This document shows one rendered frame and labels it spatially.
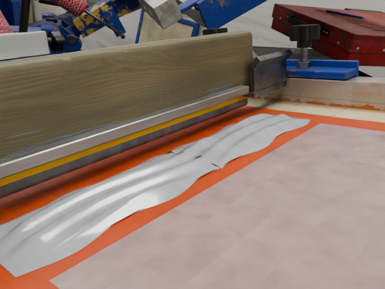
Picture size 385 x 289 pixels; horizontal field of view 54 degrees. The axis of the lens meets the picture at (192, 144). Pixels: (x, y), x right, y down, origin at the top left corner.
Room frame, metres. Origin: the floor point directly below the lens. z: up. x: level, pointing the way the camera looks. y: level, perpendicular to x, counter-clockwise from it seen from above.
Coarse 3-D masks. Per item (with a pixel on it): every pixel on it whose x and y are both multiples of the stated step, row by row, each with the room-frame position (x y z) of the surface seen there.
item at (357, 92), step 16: (288, 80) 0.53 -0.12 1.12; (304, 80) 0.51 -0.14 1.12; (320, 80) 0.50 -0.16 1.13; (336, 80) 0.49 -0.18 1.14; (352, 80) 0.48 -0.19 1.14; (368, 80) 0.47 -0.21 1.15; (384, 80) 0.47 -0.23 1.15; (272, 96) 0.54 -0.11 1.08; (288, 96) 0.52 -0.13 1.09; (304, 96) 0.51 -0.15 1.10; (320, 96) 0.49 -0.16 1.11; (336, 96) 0.48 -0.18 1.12; (352, 96) 0.47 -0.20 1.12; (368, 96) 0.46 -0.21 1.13; (384, 96) 0.45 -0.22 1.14
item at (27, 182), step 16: (208, 112) 0.42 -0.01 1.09; (224, 112) 0.44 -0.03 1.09; (176, 128) 0.37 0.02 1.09; (128, 144) 0.32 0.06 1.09; (80, 160) 0.28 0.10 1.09; (96, 160) 0.29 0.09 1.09; (32, 176) 0.24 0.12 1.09; (48, 176) 0.25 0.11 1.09; (0, 192) 0.22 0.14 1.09; (16, 192) 0.23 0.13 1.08
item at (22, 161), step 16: (208, 96) 0.40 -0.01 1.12; (224, 96) 0.41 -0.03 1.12; (240, 96) 0.44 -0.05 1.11; (160, 112) 0.34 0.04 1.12; (176, 112) 0.35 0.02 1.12; (192, 112) 0.37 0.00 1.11; (112, 128) 0.29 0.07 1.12; (128, 128) 0.30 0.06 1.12; (144, 128) 0.31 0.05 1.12; (48, 144) 0.25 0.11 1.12; (64, 144) 0.25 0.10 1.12; (80, 144) 0.26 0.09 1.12; (96, 144) 0.27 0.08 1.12; (0, 160) 0.22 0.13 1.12; (16, 160) 0.22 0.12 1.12; (32, 160) 0.23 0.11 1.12; (48, 160) 0.24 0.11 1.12; (0, 176) 0.21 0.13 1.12
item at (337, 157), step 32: (192, 128) 0.40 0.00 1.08; (320, 128) 0.38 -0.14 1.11; (352, 128) 0.38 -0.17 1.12; (384, 128) 0.37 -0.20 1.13; (256, 160) 0.30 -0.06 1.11; (288, 160) 0.29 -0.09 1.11; (320, 160) 0.29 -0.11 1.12; (352, 160) 0.29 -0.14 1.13; (384, 160) 0.29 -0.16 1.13; (320, 192) 0.23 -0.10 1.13; (352, 192) 0.23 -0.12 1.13; (384, 192) 0.23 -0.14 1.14
